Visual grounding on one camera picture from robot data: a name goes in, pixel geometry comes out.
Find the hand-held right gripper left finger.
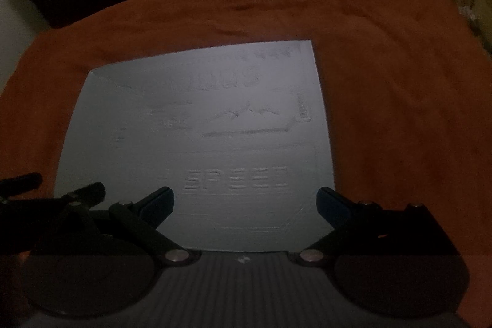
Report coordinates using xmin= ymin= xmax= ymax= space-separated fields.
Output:
xmin=34 ymin=187 xmax=201 ymax=268

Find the white cardboard box lid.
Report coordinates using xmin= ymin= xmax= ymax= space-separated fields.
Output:
xmin=53 ymin=39 xmax=336 ymax=252

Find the orange blanket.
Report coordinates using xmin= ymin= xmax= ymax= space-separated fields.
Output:
xmin=0 ymin=0 xmax=492 ymax=275

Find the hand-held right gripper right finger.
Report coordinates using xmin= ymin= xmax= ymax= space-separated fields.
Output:
xmin=291 ymin=187 xmax=462 ymax=268

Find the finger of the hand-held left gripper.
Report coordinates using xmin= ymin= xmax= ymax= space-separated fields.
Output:
xmin=0 ymin=172 xmax=44 ymax=200
xmin=58 ymin=181 xmax=107 ymax=210

